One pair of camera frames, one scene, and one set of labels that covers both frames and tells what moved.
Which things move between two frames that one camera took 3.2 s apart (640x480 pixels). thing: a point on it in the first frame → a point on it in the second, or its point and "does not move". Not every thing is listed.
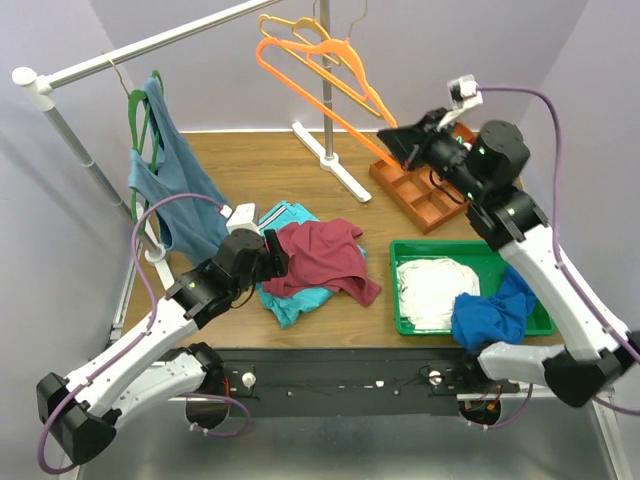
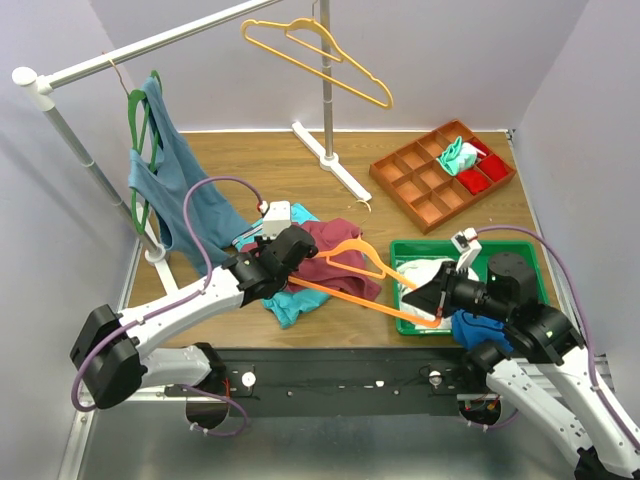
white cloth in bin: x=427 y=288 does not move
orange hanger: x=340 y=59 → x=424 y=321
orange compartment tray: x=413 y=193 does not move
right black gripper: x=410 y=143 → x=436 y=293
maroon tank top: x=324 y=254 does not move
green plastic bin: x=490 y=266 does not move
